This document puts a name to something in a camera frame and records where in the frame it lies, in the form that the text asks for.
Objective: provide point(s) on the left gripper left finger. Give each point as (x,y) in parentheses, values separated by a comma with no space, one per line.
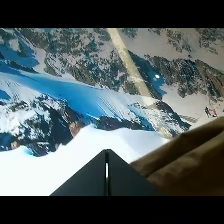
(87,180)

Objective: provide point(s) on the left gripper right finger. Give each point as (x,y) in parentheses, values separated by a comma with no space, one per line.
(128,180)

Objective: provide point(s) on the brown shirt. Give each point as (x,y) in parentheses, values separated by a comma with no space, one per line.
(193,160)

